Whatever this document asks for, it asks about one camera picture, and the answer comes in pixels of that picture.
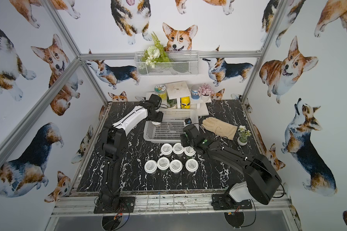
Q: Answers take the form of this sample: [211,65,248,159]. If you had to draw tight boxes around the yellow jar on shelf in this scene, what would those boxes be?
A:
[180,97,190,109]

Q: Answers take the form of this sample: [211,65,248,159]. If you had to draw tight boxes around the small green plant under shelf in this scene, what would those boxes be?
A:
[167,99,177,109]

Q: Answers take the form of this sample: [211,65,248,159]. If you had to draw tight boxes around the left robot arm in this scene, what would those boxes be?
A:
[98,95,163,211]

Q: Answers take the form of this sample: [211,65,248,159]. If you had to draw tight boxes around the white plastic perforated basket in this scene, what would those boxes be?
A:
[144,109,199,143]

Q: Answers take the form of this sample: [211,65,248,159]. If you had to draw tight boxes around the blue white small jar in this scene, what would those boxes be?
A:
[191,85,200,100]

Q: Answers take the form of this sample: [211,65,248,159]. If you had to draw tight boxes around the green fern white flower bouquet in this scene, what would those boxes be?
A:
[141,32,172,68]

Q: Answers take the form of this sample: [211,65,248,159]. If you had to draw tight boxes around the white stepped display shelf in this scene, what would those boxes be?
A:
[145,80,212,116]

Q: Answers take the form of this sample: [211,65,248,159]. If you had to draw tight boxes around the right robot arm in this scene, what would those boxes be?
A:
[180,124,282,205]

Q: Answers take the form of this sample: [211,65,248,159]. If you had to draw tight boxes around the white wire wall basket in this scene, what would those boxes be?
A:
[134,51,199,77]

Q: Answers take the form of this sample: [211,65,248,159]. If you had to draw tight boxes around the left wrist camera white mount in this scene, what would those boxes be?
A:
[148,94,162,109]

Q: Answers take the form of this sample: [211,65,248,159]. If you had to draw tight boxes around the small potted white flower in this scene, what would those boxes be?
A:
[237,125,251,146]

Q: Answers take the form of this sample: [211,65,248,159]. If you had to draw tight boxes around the beige work glove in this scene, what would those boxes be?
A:
[202,117,238,140]

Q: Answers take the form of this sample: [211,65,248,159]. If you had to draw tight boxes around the pink flower pot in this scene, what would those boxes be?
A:
[199,83,214,102]

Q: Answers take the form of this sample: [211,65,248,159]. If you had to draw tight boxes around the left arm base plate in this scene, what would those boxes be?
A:
[93,197,136,214]

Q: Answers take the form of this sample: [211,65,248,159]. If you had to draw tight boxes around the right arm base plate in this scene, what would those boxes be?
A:
[211,194,253,211]

